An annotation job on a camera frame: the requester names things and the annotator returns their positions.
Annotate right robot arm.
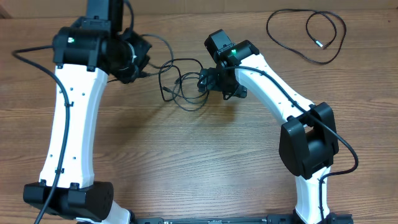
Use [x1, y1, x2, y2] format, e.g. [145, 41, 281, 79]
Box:
[198, 29, 338, 223]

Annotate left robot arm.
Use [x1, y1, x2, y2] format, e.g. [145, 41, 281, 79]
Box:
[23, 1, 150, 223]

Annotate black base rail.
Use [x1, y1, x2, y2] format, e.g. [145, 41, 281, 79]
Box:
[129, 213, 354, 224]

